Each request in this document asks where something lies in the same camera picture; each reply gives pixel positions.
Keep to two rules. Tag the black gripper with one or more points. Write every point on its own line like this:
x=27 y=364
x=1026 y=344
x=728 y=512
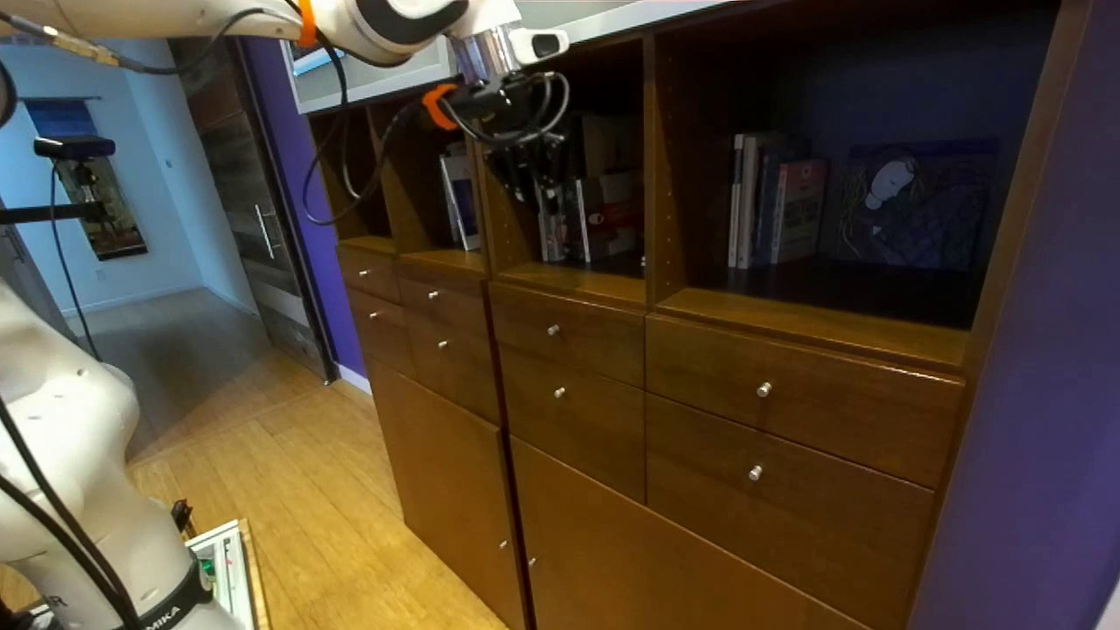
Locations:
x=506 y=88

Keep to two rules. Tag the upright books right shelf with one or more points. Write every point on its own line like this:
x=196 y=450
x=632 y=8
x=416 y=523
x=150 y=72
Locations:
x=777 y=193

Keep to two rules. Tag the book in left shelf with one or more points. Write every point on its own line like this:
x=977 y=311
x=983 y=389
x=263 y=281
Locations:
x=458 y=199

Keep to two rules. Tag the dark picture book cover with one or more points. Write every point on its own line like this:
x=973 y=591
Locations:
x=912 y=203

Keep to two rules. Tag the books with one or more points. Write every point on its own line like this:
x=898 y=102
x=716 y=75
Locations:
x=589 y=193

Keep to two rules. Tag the brown wooden shelf cabinet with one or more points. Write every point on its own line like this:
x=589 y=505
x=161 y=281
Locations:
x=632 y=492

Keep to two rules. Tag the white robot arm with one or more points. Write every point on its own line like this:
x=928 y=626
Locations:
x=378 y=33

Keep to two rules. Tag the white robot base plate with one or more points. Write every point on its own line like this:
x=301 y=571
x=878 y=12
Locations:
x=233 y=578

